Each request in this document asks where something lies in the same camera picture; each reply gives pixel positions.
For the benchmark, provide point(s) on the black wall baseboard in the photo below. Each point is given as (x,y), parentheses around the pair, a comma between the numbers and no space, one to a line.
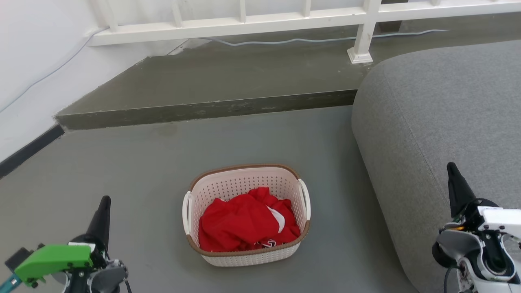
(28,149)

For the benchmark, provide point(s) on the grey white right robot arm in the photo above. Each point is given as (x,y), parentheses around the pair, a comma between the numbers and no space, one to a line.
(468,248)

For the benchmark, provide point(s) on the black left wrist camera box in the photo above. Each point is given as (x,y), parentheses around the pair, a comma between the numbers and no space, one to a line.
(18,256)

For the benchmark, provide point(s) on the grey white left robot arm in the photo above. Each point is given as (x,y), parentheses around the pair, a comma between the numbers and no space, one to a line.
(103,278)

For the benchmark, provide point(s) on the raised concrete floor step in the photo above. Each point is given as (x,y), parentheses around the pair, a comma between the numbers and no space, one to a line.
(211,81)

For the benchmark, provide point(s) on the grey fabric sofa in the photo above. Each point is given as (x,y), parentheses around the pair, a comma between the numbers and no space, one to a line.
(439,122)

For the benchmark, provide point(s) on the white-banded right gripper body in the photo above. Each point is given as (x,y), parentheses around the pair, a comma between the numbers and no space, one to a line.
(498,219)

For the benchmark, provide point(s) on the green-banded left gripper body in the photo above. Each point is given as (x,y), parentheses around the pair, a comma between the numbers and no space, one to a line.
(55,258)

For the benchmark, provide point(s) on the white metal railing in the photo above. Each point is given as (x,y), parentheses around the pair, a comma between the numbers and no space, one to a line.
(244,25)

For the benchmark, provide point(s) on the red crumpled garment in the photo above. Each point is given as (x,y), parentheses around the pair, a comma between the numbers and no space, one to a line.
(240,221)

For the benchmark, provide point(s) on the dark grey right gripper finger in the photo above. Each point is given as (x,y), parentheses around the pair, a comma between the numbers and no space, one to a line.
(458,191)

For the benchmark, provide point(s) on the white perforated plastic laundry basket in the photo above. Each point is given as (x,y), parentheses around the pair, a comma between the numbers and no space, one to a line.
(240,181)

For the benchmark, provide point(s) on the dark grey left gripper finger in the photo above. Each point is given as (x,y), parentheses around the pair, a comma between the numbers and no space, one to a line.
(101,221)

